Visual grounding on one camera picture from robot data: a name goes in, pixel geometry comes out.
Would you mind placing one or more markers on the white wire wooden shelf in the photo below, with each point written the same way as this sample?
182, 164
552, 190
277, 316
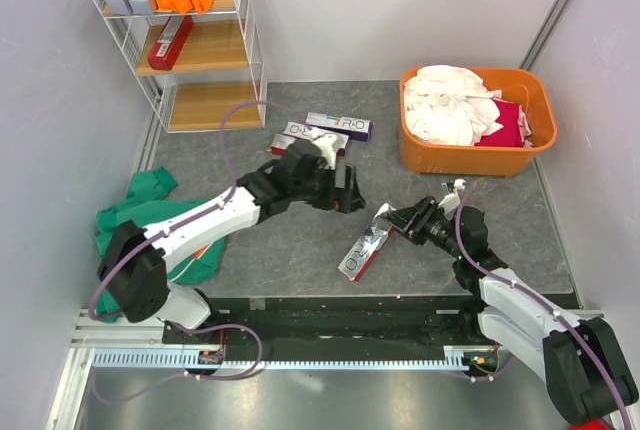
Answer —
219, 66

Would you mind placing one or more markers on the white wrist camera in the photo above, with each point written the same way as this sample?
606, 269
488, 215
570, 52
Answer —
331, 145
451, 190

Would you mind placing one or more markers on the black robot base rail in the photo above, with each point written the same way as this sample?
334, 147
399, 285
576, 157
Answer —
333, 328

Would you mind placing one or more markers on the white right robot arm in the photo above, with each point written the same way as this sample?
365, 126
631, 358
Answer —
578, 359

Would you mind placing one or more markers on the red silver r&o box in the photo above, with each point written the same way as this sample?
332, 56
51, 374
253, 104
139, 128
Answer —
282, 145
366, 248

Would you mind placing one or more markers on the purple silver toothpaste box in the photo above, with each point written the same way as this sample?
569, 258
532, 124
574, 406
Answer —
305, 132

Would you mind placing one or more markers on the aluminium cable duct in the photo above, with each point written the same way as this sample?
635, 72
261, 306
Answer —
195, 359

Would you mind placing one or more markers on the red cloth in basin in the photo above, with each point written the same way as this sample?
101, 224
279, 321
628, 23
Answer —
514, 132

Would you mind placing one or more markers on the white cloth in basin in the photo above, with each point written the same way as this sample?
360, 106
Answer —
446, 105

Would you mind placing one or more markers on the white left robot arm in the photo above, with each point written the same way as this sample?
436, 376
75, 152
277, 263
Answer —
252, 199

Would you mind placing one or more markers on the red silver R&O box front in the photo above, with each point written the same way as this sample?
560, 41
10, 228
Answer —
366, 248

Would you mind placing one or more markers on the green cloth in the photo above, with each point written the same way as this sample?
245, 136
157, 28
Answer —
140, 288

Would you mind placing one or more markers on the orange plastic basin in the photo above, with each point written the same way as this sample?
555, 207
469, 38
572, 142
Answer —
518, 86

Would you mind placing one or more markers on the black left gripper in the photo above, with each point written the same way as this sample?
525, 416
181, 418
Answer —
344, 200

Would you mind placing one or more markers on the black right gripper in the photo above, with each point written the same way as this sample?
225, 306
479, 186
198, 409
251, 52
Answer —
404, 218

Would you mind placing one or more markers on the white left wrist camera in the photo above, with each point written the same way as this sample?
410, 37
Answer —
331, 145

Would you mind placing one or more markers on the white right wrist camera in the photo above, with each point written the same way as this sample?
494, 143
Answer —
451, 190

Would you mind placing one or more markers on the purple silver R&O box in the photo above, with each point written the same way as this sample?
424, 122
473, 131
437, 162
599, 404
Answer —
355, 128

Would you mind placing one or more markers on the red barcode toothpaste box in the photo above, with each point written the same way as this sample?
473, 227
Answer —
170, 42

